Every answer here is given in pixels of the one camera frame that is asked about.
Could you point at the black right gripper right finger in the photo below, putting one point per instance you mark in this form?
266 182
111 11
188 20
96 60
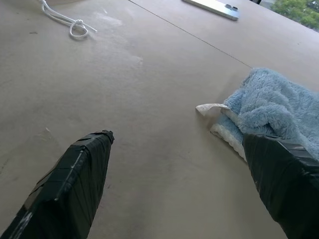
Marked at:
281 179

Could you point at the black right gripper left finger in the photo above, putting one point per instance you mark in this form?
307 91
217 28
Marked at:
67 184

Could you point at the light blue fluffy towel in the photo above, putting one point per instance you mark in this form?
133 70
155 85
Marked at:
269 104

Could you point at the light blue smartphone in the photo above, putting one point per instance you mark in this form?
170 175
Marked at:
214 8

